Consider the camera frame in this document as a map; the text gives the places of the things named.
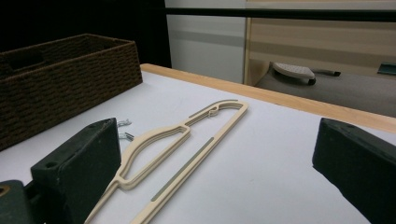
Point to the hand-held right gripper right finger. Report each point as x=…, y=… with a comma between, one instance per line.
x=358, y=161

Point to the grey chair base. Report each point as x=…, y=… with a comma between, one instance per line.
x=294, y=71

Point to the light wooden desk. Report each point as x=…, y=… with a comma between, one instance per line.
x=311, y=40

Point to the beige plastic clothes hanger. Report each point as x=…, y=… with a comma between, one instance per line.
x=194, y=157

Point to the black curtain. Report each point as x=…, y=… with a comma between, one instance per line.
x=77, y=17

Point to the white cabinet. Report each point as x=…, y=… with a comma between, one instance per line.
x=205, y=46

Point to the brown woven basket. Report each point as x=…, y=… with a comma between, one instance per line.
x=62, y=81

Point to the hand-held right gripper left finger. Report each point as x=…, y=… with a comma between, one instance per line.
x=77, y=161

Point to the wooden table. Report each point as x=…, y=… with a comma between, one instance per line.
x=280, y=97

